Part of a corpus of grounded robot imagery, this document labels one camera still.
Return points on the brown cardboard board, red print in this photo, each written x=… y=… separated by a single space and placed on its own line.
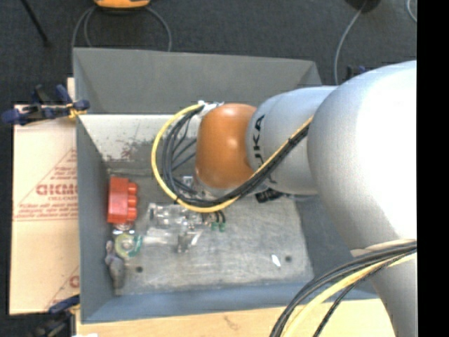
x=43 y=160

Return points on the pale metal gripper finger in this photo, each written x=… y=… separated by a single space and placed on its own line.
x=182 y=239
x=165 y=215

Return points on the small clear shiny piece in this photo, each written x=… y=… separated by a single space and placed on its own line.
x=123 y=227

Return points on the small white scrap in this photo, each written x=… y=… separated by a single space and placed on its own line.
x=276 y=260

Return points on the red ridged plastic block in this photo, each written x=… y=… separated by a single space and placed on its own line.
x=121 y=200

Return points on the grey toy animal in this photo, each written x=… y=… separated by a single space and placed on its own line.
x=116 y=269

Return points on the grey metal bin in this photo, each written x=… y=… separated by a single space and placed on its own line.
x=242 y=251

